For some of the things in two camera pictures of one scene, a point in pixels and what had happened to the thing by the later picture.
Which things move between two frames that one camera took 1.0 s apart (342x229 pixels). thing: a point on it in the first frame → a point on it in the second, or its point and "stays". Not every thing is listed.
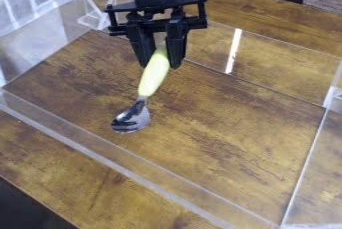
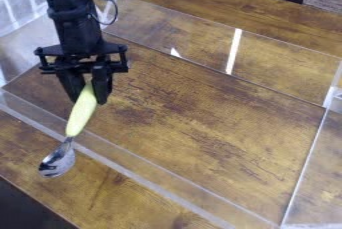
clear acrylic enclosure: x=241 y=151 stays
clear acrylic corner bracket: x=96 y=19 stays
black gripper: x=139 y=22 → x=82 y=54
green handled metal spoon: x=135 y=118 → x=58 y=162
